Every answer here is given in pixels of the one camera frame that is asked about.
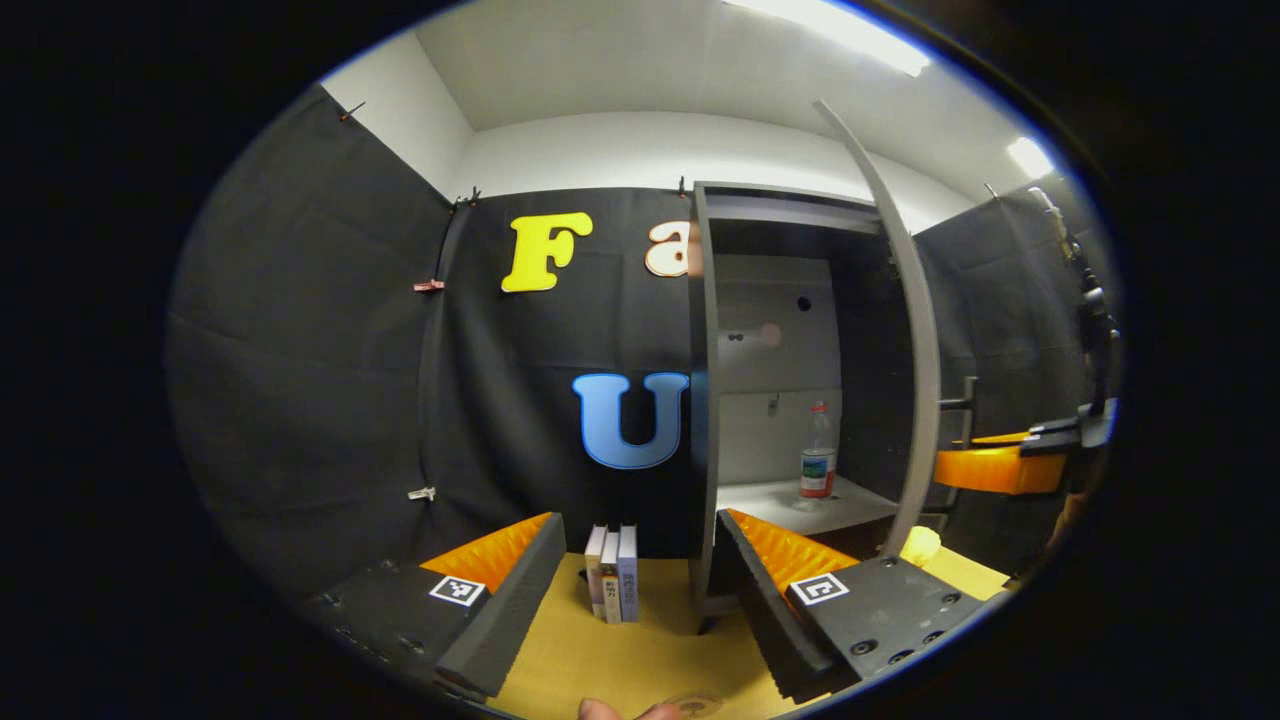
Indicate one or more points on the small ceiling light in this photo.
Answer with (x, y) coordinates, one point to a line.
(1030, 158)

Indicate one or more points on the white book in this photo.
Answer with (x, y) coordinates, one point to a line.
(594, 570)

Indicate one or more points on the yellow sponge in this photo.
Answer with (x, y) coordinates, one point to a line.
(920, 545)

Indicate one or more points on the white clip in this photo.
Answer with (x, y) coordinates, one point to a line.
(422, 493)

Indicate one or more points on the beige and yellow book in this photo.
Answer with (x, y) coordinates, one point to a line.
(610, 585)

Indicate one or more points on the black backdrop cloth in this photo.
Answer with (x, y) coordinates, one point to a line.
(330, 350)

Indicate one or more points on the dark grey cabinet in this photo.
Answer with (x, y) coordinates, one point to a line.
(760, 440)

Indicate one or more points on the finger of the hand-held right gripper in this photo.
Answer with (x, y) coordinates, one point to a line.
(995, 470)
(1050, 433)

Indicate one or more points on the beige cabinet door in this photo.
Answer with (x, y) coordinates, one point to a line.
(925, 380)

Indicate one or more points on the clear plastic bottle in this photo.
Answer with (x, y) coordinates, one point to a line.
(818, 470)

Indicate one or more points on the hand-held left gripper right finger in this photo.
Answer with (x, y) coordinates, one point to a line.
(765, 610)

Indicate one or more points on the long ceiling light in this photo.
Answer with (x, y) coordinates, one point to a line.
(840, 30)

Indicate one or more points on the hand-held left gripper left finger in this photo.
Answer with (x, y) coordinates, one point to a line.
(510, 610)

